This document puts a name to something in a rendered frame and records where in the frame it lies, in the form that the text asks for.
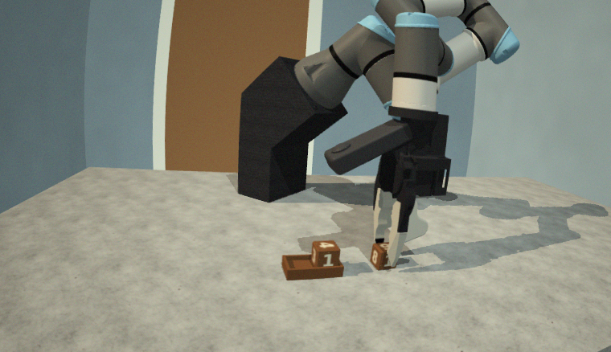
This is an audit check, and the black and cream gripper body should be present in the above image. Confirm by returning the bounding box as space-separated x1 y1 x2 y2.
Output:
378 106 451 199

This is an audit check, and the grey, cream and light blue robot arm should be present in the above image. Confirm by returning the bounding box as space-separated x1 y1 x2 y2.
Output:
294 0 520 175

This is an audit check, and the brown cube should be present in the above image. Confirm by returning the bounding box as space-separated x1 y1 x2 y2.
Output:
370 242 396 270
311 240 340 268

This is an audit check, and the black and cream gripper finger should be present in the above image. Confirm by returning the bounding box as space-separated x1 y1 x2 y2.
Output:
373 173 397 244
387 173 428 267

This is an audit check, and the brown wooden tray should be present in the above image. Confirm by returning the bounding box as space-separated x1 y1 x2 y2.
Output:
282 254 344 280

